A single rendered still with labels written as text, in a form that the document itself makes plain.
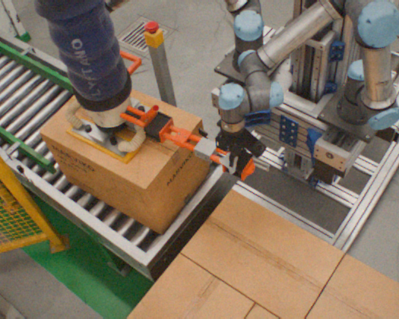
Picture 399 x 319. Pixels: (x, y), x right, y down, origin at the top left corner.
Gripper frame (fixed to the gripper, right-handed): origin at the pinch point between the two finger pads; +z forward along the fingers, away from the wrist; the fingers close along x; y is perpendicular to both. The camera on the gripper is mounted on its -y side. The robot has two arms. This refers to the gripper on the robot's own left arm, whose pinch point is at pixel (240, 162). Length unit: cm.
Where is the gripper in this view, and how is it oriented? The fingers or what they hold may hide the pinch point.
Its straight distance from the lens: 163.7
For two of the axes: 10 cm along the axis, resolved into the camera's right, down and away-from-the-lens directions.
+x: -5.4, 7.1, -4.4
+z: 1.0, 5.8, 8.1
